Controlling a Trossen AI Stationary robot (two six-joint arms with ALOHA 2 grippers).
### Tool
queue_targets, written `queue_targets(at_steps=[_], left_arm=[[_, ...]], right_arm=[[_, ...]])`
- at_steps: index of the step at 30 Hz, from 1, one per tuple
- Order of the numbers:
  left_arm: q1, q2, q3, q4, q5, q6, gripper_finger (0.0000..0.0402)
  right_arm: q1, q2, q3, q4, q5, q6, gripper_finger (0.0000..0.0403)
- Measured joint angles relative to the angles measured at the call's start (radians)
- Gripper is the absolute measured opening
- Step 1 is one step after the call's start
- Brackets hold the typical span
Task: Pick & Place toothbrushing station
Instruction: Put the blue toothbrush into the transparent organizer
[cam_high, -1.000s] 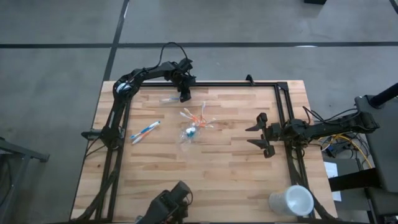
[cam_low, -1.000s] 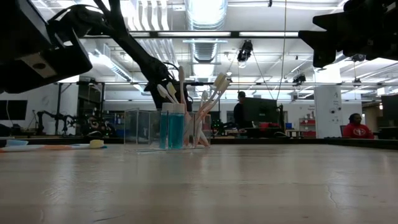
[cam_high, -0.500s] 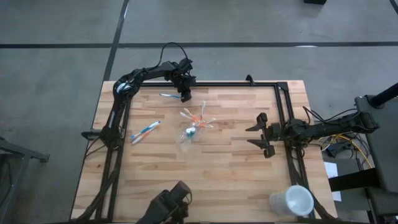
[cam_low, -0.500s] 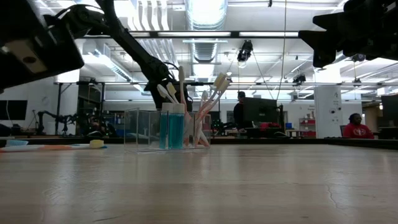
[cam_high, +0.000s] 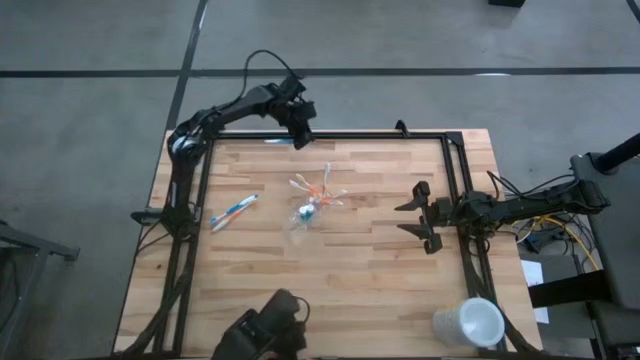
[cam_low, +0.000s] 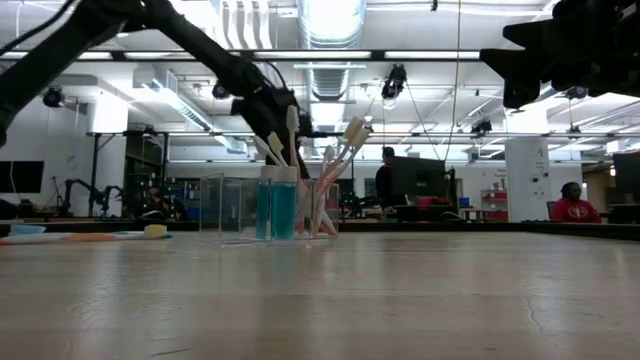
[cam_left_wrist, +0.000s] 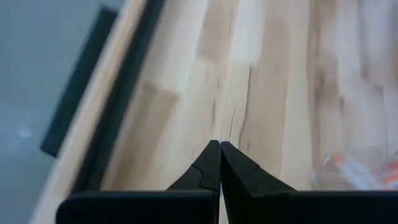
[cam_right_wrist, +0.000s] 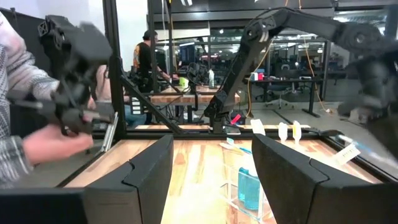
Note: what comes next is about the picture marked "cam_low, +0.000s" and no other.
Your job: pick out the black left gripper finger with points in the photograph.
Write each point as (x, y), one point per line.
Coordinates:
(303, 162)

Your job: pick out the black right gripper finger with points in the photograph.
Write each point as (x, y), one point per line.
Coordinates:
(530, 34)
(517, 75)

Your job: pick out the blue bottle white cap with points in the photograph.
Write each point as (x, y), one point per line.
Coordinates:
(285, 210)
(264, 210)

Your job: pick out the clear acrylic holder box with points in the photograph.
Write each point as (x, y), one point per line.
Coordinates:
(225, 210)

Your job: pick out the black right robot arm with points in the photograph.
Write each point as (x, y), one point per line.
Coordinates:
(632, 50)

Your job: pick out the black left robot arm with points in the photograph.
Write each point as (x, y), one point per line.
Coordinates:
(65, 40)

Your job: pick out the black ceiling spotlight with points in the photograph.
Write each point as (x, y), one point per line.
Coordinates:
(53, 97)
(481, 127)
(395, 80)
(219, 92)
(577, 93)

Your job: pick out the person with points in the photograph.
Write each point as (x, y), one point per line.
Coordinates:
(384, 182)
(156, 200)
(575, 212)

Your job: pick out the white pillar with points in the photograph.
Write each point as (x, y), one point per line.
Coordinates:
(525, 175)

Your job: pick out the black monitor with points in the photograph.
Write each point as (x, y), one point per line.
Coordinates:
(417, 175)
(627, 175)
(22, 177)

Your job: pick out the black overhead light bar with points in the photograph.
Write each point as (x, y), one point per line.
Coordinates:
(375, 55)

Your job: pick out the red shelf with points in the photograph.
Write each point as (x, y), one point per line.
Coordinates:
(495, 205)

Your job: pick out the far toothbrushes on table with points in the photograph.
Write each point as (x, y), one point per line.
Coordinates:
(90, 238)

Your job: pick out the light blue bowl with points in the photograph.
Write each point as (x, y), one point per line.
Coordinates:
(27, 230)

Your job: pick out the silver ventilation duct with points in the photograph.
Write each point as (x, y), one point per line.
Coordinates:
(330, 85)

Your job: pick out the white ceiling duct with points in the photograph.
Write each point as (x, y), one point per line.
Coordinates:
(200, 117)

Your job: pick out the black metal table frame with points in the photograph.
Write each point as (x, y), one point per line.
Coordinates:
(575, 230)

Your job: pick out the black background station frame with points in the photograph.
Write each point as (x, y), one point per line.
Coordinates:
(95, 175)

